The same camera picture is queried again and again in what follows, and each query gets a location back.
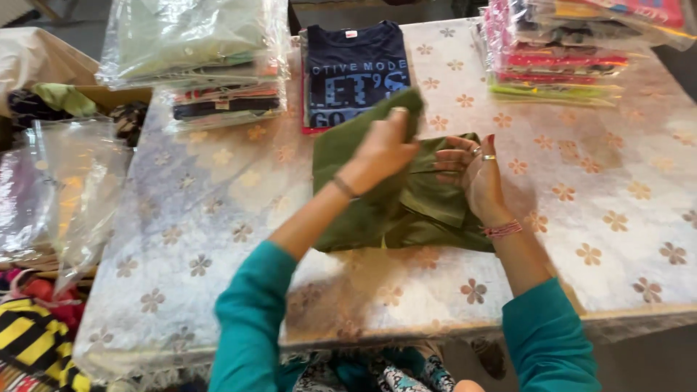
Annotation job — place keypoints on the person's right hand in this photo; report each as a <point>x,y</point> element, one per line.
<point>482,182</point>

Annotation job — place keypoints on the person's left hand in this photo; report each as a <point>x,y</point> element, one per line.
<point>378,155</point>

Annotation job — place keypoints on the olive green t-shirt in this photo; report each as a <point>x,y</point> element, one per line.
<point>370,218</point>

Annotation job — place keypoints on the white floral tablecloth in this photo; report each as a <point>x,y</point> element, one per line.
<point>572,179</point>

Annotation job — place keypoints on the navy printed t-shirt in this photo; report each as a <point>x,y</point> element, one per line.
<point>354,60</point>

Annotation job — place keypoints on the stack of colourful bagged clothes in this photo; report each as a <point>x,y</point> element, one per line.
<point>561,60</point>

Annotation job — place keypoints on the person's patterned clothing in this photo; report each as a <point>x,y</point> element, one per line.
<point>381,373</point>

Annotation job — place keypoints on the stack of pale bagged clothes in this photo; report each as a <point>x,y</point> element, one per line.
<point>190,49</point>

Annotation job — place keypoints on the cardboard box with clothes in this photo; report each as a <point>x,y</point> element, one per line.
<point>60,98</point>

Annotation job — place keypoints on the pile of clear plastic bags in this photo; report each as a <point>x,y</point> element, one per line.
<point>49,190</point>

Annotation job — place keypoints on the red cloth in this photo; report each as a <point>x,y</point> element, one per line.
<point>54,299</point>

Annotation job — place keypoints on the yellow black striped garment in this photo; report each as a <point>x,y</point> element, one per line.
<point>32,343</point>

